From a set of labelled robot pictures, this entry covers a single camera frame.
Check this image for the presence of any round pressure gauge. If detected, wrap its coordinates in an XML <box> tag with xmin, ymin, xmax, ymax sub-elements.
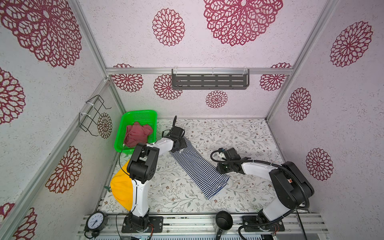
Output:
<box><xmin>84</xmin><ymin>211</ymin><xmax>108</xmax><ymax>240</ymax></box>

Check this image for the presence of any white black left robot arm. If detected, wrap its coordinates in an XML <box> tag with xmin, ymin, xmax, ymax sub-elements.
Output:
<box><xmin>127</xmin><ymin>126</ymin><xmax>187</xmax><ymax>218</ymax></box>

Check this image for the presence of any maroon tank top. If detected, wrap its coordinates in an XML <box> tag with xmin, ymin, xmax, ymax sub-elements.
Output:
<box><xmin>124</xmin><ymin>122</ymin><xmax>154</xmax><ymax>148</ymax></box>

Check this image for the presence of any blue white striped tank top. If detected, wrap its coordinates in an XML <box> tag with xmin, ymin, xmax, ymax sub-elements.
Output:
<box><xmin>171</xmin><ymin>138</ymin><xmax>230</xmax><ymax>200</ymax></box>

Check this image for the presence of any grey wall shelf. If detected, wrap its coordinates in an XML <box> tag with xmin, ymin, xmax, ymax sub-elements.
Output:
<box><xmin>171</xmin><ymin>69</ymin><xmax>250</xmax><ymax>90</ymax></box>

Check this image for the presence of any green plastic basket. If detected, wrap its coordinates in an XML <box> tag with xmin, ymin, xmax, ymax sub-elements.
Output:
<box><xmin>114</xmin><ymin>110</ymin><xmax>158</xmax><ymax>155</ymax></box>

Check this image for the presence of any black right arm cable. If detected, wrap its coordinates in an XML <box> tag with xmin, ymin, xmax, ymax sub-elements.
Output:
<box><xmin>209</xmin><ymin>148</ymin><xmax>310</xmax><ymax>240</ymax></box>

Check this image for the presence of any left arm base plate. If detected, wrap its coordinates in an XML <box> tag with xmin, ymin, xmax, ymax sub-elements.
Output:
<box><xmin>121</xmin><ymin>215</ymin><xmax>164</xmax><ymax>234</ymax></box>

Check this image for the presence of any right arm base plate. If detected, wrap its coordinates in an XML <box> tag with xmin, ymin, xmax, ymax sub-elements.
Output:
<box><xmin>242</xmin><ymin>215</ymin><xmax>286</xmax><ymax>232</ymax></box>

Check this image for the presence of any yellow hat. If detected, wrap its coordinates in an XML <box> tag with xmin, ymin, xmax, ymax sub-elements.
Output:
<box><xmin>111</xmin><ymin>170</ymin><xmax>134</xmax><ymax>211</ymax></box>

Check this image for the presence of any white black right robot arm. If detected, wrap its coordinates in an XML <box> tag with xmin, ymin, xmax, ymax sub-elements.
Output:
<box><xmin>210</xmin><ymin>148</ymin><xmax>315</xmax><ymax>224</ymax></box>

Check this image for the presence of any black wire wall rack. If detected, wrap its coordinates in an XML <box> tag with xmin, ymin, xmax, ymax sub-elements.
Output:
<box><xmin>78</xmin><ymin>95</ymin><xmax>113</xmax><ymax>139</ymax></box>

